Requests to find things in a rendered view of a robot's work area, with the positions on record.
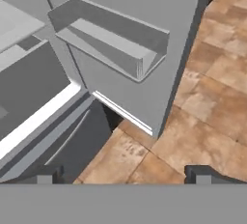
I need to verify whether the dark grey fridge drawer front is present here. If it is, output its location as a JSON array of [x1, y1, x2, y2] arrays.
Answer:
[[0, 98, 114, 184]]

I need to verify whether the pale grey fridge inner shelf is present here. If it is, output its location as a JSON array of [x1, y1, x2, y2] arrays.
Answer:
[[0, 0, 46, 54]]

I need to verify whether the grey fridge door shelf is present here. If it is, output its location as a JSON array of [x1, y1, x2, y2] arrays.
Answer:
[[46, 0, 171, 84]]

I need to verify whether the thin grey drawer handle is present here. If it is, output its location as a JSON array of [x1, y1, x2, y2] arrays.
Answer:
[[43, 109, 92, 166]]

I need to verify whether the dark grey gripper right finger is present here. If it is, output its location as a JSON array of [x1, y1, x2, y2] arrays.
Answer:
[[183, 164, 247, 185]]

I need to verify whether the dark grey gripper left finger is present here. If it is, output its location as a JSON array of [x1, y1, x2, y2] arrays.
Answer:
[[5, 164, 65, 185]]

